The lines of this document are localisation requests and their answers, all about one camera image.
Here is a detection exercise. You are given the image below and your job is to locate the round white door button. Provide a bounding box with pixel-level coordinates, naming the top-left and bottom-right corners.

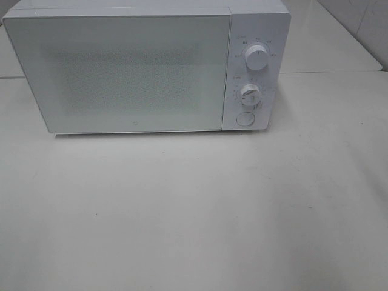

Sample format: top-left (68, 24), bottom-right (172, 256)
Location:
top-left (236, 112), bottom-right (255, 127)

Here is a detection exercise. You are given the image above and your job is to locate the white timer knob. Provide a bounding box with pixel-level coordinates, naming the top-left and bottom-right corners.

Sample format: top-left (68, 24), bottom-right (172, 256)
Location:
top-left (240, 84), bottom-right (262, 107)

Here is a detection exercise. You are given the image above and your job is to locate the upper white power knob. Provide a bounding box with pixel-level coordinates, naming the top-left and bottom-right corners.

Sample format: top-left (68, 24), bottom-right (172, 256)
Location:
top-left (244, 44), bottom-right (269, 71)

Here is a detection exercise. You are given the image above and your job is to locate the white microwave oven body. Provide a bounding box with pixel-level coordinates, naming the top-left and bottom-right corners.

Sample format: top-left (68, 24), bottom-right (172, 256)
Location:
top-left (2, 1), bottom-right (291, 132)

